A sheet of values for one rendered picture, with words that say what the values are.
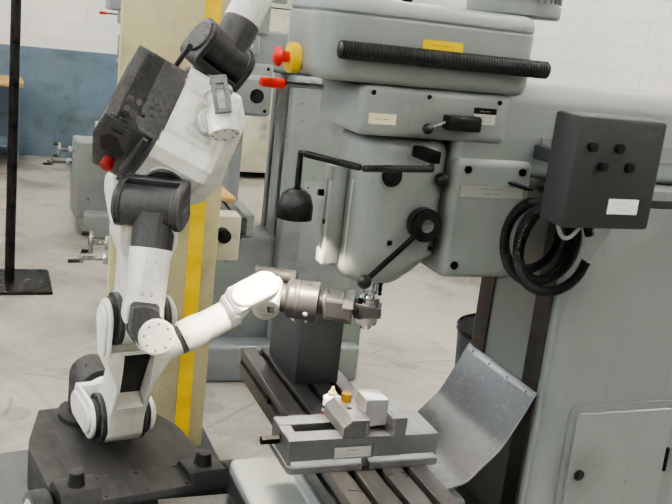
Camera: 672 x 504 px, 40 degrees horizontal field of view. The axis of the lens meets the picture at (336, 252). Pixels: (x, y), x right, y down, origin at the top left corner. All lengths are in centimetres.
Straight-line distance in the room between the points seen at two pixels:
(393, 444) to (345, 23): 89
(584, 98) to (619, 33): 624
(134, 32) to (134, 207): 161
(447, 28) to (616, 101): 46
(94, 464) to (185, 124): 108
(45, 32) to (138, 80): 872
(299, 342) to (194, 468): 51
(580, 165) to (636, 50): 636
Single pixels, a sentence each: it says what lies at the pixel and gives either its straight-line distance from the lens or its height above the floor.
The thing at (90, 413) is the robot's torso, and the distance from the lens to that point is 268.
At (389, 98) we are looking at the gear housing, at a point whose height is 171.
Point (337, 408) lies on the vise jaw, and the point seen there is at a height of 103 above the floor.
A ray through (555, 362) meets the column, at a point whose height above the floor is 116.
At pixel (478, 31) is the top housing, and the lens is 187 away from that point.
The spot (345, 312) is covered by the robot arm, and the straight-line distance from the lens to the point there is 197.
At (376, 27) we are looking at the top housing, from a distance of 177.
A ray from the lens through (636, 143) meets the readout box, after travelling 181.
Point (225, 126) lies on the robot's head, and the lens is 198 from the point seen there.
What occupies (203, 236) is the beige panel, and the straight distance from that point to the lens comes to 369.
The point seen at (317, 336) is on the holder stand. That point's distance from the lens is 235.
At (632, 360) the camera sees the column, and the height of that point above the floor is 117.
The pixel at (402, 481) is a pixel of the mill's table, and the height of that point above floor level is 92.
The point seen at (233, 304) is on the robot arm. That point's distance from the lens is 198.
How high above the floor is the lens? 184
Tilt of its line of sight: 14 degrees down
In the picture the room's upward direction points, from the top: 7 degrees clockwise
